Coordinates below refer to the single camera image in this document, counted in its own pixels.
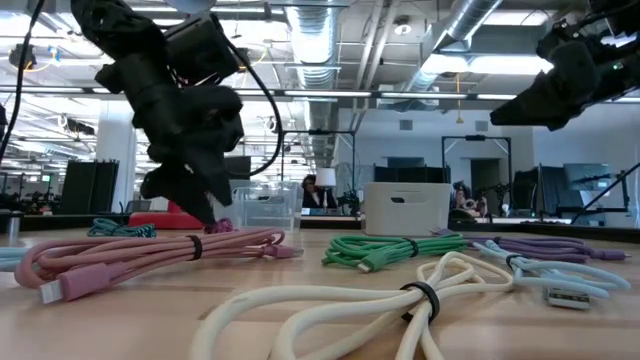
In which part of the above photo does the clear plastic bin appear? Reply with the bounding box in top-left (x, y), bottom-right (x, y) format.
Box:
top-left (214, 179), bottom-right (305, 235)

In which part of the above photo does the black partition panel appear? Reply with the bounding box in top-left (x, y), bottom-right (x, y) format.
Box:
top-left (59, 159), bottom-right (120, 215)

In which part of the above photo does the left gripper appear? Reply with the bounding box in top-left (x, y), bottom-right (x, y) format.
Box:
top-left (122, 74), bottom-right (246, 227)

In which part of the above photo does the black ceiling camera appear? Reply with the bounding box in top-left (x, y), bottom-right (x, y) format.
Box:
top-left (8, 43), bottom-right (37, 70)
top-left (234, 47), bottom-right (254, 71)

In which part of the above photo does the pink cable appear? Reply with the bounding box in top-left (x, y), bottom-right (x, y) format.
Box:
top-left (13, 227), bottom-right (305, 305)

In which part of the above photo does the green cable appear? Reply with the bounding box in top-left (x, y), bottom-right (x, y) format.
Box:
top-left (321, 232), bottom-right (469, 274)

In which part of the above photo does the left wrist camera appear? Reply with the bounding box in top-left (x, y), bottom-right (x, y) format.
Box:
top-left (164, 12), bottom-right (241, 86)

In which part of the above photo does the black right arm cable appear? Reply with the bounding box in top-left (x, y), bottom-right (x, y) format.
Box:
top-left (569, 160), bottom-right (640, 225)

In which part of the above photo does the cream cable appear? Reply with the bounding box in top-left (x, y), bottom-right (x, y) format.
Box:
top-left (188, 251), bottom-right (515, 360)

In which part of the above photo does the teal braided cable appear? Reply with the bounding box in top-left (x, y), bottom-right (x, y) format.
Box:
top-left (87, 217), bottom-right (157, 239)

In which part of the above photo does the white square pillar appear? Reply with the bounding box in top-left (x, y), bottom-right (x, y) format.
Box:
top-left (95, 99), bottom-right (137, 214)

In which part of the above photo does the grey computer monitor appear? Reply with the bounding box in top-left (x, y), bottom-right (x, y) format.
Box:
top-left (563, 162), bottom-right (612, 192)

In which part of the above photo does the silver ventilation duct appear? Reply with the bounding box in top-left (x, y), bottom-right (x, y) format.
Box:
top-left (284, 0), bottom-right (342, 169)
top-left (399, 0), bottom-right (504, 96)

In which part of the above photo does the grey plastic bin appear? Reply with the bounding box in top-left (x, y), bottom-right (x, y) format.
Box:
top-left (360, 181), bottom-right (454, 238)

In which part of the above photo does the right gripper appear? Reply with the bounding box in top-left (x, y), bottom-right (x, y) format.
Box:
top-left (489, 16), bottom-right (640, 133)

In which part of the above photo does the purple cable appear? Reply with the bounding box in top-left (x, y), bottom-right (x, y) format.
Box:
top-left (430, 227), bottom-right (632, 265)

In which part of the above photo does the black screen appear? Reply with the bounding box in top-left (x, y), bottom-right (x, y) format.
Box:
top-left (224, 155), bottom-right (252, 181)

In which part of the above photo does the silver metal post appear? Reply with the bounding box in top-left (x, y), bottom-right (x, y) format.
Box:
top-left (5, 212), bottom-right (21, 241)

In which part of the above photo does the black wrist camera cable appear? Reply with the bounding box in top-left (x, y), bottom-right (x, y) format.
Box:
top-left (219, 37), bottom-right (285, 179)

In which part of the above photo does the red desk lamp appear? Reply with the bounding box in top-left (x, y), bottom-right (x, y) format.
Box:
top-left (128, 199), bottom-right (207, 231)

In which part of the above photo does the person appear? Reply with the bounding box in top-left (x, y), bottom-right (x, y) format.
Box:
top-left (452, 182), bottom-right (491, 219)
top-left (301, 173), bottom-right (339, 210)

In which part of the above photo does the black metal gantry frame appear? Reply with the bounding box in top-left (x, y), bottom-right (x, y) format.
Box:
top-left (441, 133), bottom-right (513, 219)
top-left (281, 128), bottom-right (357, 211)

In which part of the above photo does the black hanging cable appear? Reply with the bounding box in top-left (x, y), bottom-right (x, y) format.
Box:
top-left (0, 0), bottom-right (46, 164)

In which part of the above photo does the white table lamp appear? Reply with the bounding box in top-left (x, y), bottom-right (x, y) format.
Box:
top-left (314, 167), bottom-right (338, 210)

